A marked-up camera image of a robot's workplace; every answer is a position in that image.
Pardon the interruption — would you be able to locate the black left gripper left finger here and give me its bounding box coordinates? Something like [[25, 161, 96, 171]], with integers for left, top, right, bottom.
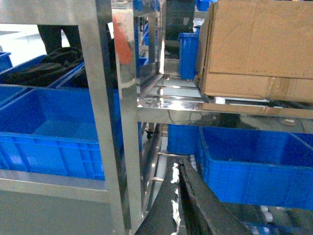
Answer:
[[136, 160, 181, 235]]

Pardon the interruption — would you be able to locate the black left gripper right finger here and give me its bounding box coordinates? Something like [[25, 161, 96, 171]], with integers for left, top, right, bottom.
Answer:
[[179, 160, 252, 235]]

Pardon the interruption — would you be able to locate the brown cardboard box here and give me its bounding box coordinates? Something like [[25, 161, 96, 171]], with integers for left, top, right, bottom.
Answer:
[[196, 0, 313, 103]]

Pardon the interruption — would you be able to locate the blue bin lower shelf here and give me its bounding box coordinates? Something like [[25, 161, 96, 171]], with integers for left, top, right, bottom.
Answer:
[[167, 124, 199, 155]]

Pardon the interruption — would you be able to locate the blue bin right lower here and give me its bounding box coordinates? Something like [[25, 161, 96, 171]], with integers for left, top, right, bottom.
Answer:
[[196, 127, 313, 210]]

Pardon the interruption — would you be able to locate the blue bin left front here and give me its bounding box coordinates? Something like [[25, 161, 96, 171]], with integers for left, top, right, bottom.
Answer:
[[0, 89, 105, 181]]

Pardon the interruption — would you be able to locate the blue upright bin back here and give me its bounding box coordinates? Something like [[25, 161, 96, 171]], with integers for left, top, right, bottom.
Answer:
[[179, 33, 199, 80]]

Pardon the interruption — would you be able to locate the blue bin with black items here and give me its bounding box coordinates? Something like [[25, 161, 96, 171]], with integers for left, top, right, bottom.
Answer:
[[0, 47, 84, 87]]

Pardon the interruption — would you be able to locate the stainless steel shelf frame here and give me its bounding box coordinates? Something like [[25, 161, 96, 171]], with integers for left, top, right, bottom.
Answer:
[[0, 0, 313, 235]]

